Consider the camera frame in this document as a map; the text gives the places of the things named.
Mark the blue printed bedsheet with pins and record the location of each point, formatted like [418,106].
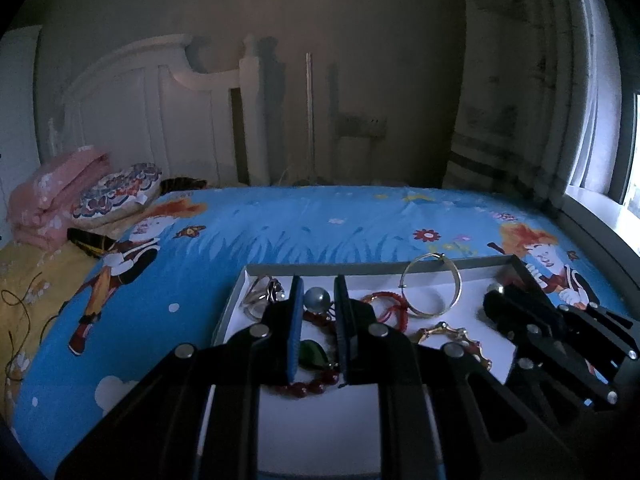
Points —
[300,230]

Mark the yellow blanket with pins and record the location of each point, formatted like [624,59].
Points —
[25,280]

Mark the floral patterned pillow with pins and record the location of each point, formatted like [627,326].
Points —
[117,192]

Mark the grey striped curtain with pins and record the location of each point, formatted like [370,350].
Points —
[520,100]

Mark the white jewelry tray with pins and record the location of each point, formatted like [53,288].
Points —
[380,277]

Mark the dark striped cloth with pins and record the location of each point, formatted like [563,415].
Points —
[92,242]

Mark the dark hair bundle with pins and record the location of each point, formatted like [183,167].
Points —
[185,183]

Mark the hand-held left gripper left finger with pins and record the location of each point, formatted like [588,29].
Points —
[296,330]

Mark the white windowsill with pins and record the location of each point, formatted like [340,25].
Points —
[600,215]

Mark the white wardrobe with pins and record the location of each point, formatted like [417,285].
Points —
[17,125]

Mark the grey pearl bead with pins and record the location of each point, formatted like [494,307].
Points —
[317,299]

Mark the white bed headboard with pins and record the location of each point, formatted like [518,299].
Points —
[140,105]

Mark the pink folded blanket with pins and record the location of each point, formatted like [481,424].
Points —
[50,195]

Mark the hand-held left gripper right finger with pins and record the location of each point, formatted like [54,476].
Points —
[341,330]

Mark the green jade pendant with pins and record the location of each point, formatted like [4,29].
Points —
[312,354]

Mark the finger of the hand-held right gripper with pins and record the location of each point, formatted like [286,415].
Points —
[565,370]
[545,317]

